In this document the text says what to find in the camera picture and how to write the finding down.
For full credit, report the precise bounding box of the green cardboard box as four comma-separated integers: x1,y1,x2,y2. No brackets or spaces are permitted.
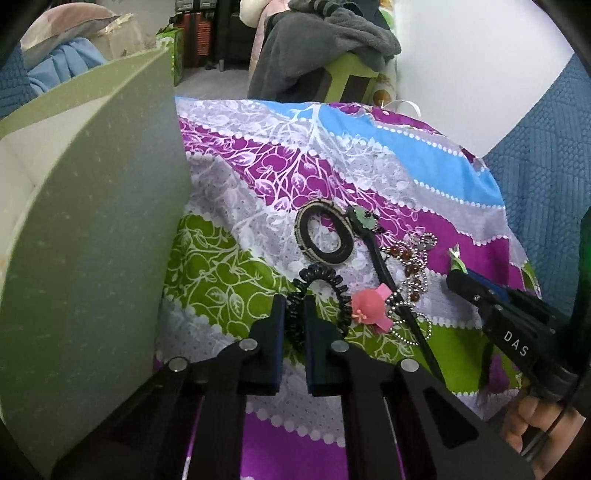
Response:
0,46,195,478

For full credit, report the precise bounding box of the small blue textured cushion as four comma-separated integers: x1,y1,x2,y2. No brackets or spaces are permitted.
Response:
482,53,591,315

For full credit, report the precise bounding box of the red suitcase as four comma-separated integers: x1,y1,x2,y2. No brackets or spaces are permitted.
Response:
178,11,219,70

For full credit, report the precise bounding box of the black hair stick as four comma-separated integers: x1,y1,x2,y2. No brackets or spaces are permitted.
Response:
346,205,446,384

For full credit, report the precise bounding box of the green shopping bag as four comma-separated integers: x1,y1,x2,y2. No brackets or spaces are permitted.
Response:
156,25,185,87

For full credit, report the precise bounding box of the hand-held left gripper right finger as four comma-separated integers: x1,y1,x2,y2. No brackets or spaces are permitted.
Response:
302,294,536,480

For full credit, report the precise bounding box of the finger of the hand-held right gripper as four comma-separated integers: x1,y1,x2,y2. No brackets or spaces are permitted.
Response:
446,269,505,320
465,269,528,302

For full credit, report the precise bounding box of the black spiral hair tie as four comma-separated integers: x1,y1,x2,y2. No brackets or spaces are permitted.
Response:
288,265,352,349

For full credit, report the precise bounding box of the person's right hand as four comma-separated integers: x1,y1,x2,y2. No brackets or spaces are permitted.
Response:
500,396,588,477

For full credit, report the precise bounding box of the light blue cloth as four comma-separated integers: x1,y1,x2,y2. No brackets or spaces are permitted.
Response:
28,37,110,96

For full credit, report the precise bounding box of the grey fleece garment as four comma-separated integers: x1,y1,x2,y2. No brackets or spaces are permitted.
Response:
247,0,402,103

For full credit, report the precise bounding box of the pink patterned pillow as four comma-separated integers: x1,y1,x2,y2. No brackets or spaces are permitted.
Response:
21,7,134,65

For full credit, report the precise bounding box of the cream duvet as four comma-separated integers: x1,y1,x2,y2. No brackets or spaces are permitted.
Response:
240,0,271,28

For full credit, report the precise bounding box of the large blue textured cushion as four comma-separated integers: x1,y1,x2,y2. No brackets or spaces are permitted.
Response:
0,44,38,121

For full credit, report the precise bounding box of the green plastic stool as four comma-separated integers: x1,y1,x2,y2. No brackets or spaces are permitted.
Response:
323,53,385,104

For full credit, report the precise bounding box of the pink quilt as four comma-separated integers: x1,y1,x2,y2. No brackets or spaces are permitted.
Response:
248,9,283,87

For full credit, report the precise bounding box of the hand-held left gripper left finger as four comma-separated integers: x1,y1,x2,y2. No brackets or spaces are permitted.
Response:
51,294,287,480

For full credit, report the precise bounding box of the oval woven bracelet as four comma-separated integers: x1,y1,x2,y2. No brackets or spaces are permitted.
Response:
294,199,355,266

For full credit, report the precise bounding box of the colourful floral printed cloth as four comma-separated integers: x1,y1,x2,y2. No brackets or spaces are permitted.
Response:
154,95,543,480

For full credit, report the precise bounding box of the silver beaded necklace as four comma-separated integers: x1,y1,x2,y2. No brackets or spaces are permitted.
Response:
381,233,439,347

